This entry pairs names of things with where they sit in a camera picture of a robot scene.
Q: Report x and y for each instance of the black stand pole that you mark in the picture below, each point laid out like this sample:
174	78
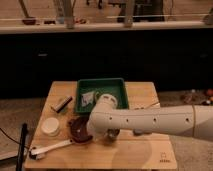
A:
20	157

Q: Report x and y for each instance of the red bowl on shelf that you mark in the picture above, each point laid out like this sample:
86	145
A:
29	21

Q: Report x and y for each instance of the blue sponge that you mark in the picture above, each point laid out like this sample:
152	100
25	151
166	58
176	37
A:
137	132

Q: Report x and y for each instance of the green plastic tray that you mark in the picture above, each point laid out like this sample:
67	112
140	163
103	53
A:
112	86

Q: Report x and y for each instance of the white round container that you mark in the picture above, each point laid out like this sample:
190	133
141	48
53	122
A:
50	126

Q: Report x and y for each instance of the dark red bowl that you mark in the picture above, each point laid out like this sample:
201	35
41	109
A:
78	129

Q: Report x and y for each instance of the dark rectangular block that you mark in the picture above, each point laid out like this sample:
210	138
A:
60	105

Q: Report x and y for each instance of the white handled brush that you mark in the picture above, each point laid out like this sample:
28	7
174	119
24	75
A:
38	152

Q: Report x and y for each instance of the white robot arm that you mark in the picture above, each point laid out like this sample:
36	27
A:
188	120

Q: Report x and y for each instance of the small metal cup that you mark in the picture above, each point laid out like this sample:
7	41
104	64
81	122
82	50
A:
113	133

